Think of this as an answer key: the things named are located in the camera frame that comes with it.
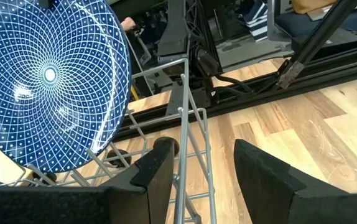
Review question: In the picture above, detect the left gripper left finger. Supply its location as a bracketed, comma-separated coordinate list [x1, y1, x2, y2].
[0, 136, 177, 224]

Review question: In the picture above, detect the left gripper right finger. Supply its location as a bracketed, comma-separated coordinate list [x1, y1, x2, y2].
[233, 139, 357, 224]

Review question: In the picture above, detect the blue patterned plate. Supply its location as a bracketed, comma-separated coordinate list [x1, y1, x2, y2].
[0, 0, 132, 174]

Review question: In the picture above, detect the striped blue white fabric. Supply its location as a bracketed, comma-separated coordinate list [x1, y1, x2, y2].
[245, 0, 270, 43]

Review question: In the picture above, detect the person's hand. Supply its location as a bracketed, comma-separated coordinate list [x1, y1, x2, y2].
[121, 17, 137, 32]

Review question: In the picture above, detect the grey wire dish rack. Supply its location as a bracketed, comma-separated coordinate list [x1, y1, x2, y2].
[0, 57, 218, 224]

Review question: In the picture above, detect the yellow cable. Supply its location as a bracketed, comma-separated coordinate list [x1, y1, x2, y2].
[130, 85, 140, 101]

